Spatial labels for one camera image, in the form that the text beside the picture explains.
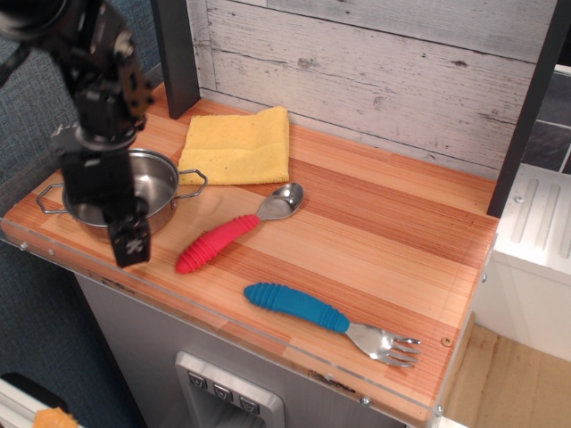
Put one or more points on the grey ice dispenser panel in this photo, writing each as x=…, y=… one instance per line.
x=218, y=398

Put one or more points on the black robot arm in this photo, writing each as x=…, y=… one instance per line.
x=91, y=44

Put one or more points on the dark right shelf post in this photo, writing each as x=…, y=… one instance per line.
x=551, y=49

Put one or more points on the red handled spoon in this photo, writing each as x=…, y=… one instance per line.
x=281, y=204

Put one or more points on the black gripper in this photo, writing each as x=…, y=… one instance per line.
x=97, y=171

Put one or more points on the dark left shelf post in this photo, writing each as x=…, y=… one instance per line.
x=176, y=49

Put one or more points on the silver toy fridge cabinet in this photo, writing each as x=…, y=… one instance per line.
x=145, y=341

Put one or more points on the yellow folded rag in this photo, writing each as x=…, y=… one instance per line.
x=239, y=149

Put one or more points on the orange object bottom left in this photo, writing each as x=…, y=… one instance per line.
x=54, y=418

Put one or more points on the blue handled fork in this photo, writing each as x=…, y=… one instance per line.
x=378, y=344

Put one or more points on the silver steel pan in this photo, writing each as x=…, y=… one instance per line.
x=157, y=180

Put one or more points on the white toy sink unit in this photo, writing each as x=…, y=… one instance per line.
x=524, y=292

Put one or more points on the dark shelf post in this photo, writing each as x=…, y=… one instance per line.
x=176, y=49
x=551, y=49

